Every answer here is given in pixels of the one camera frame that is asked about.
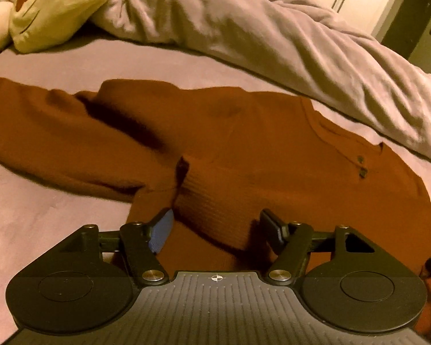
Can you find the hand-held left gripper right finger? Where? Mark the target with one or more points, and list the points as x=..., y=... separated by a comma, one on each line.
x=273, y=228

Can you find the brown knit sweater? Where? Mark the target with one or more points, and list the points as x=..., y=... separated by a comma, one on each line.
x=237, y=143

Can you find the grey crumpled duvet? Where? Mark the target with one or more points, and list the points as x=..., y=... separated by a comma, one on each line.
x=255, y=32

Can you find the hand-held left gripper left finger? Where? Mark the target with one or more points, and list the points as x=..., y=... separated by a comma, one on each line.
x=161, y=231

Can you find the yellow plush cushion with face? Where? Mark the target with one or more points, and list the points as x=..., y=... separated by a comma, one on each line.
x=57, y=10

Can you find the dark door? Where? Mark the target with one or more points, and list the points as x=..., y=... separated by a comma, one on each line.
x=420, y=10

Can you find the bed with grey sheet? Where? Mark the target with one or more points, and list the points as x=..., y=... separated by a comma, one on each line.
x=32, y=215

